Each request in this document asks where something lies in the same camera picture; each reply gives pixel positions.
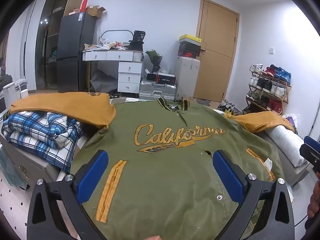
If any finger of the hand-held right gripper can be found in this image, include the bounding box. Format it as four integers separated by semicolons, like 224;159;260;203
299;136;320;173

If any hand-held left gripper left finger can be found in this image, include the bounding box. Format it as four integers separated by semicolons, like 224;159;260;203
27;150;109;240

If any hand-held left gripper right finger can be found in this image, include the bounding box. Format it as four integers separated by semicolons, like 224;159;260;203
212;150;295;240

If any green jacket with mustard sleeves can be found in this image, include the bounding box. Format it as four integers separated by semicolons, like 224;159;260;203
9;92;295;240

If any person's right hand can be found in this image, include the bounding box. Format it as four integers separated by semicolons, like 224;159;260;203
307;180;320;218

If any grey rolled pillow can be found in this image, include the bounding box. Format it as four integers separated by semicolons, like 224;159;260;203
265;125;311;168

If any purple plastic bag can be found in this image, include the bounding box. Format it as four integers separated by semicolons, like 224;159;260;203
285;114;300;134

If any blue plaid quilt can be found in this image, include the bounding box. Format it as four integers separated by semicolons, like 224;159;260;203
1;111;84;173

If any group of shoes on floor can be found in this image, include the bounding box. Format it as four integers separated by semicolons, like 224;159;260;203
217;99;241;116

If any wooden shoe rack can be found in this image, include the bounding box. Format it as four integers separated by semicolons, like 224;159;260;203
242;64;292;116

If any dark grey bag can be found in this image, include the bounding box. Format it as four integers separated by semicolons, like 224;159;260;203
90;69;118;93

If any silver suitcase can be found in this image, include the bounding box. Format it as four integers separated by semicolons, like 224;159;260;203
139;79;178;101

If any wooden door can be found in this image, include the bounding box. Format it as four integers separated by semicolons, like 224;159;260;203
193;0;240;103

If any white storage cabinet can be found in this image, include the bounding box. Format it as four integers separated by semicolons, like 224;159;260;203
175;56;201;100

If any white desk with drawers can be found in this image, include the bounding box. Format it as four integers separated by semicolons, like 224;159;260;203
82;50;145;94

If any white plastic appliance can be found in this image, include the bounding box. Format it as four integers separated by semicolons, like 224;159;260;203
2;79;28;107

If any black box with red stripe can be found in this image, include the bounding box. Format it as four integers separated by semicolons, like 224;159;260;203
146;72;175;84

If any black refrigerator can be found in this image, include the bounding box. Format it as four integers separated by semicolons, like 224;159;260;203
57;12;97;93

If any glass door wardrobe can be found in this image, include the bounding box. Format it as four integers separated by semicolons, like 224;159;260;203
35;0;87;90

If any black and red shoe box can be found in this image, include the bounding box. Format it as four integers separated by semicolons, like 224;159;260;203
178;45;201;57

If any dark wrapped flower bouquet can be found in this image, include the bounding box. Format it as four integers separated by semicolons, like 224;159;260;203
146;50;163;73

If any black bag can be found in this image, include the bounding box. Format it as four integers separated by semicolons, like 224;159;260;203
127;30;146;51

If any yellow lid box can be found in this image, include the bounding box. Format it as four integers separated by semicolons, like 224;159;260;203
179;34;202;43

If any open cardboard box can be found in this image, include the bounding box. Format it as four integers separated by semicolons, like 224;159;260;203
86;6;107;18

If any arched metal frame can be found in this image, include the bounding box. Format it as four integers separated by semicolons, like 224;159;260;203
99;29;134;46

